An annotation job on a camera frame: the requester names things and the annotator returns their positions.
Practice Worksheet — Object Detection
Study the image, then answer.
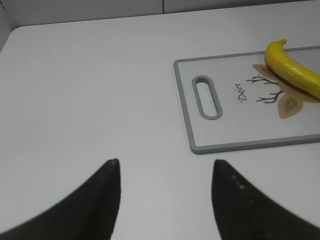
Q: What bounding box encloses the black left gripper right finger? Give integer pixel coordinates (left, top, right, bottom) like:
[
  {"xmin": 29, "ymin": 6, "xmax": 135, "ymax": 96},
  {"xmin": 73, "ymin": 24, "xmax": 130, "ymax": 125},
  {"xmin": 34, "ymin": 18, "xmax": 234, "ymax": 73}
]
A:
[{"xmin": 211, "ymin": 159, "xmax": 320, "ymax": 240}]

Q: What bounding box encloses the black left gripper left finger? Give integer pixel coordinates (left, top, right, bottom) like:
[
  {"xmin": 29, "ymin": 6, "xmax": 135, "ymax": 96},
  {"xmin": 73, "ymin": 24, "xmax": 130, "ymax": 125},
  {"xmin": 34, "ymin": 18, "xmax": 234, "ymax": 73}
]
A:
[{"xmin": 0, "ymin": 159, "xmax": 121, "ymax": 240}]

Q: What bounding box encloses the yellow plastic banana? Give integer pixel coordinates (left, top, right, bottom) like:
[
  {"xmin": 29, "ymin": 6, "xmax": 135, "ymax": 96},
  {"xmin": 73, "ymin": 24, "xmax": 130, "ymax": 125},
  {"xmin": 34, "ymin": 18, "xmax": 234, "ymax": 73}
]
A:
[{"xmin": 264, "ymin": 39, "xmax": 320, "ymax": 98}]

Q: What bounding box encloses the white grey cutting board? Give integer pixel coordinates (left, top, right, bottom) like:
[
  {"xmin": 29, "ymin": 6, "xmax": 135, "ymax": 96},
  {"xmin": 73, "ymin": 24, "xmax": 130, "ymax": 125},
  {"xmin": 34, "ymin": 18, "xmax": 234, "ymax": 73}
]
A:
[{"xmin": 173, "ymin": 51, "xmax": 320, "ymax": 154}]

